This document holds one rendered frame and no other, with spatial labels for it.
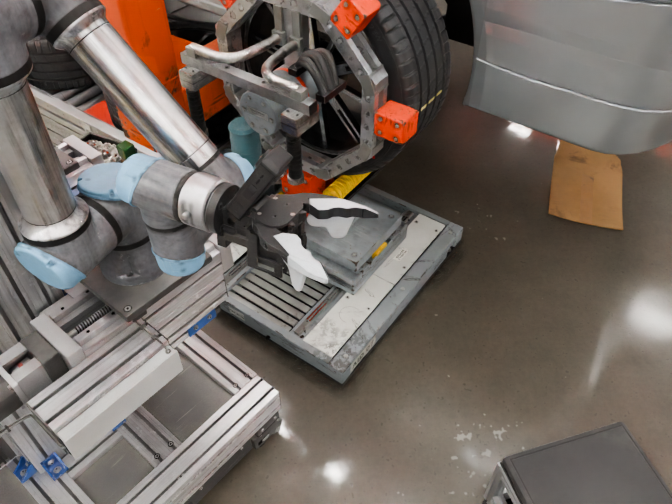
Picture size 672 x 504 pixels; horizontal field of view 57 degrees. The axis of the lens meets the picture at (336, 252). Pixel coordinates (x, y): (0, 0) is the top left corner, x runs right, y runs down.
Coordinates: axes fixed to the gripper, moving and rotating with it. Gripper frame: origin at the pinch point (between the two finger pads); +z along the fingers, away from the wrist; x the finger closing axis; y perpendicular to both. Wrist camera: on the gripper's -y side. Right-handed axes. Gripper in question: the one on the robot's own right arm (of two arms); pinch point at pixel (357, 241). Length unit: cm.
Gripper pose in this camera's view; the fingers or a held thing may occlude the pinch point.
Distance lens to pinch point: 76.2
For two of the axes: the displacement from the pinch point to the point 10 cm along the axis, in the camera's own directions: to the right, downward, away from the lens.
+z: 9.0, 3.2, -3.0
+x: -4.3, 5.5, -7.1
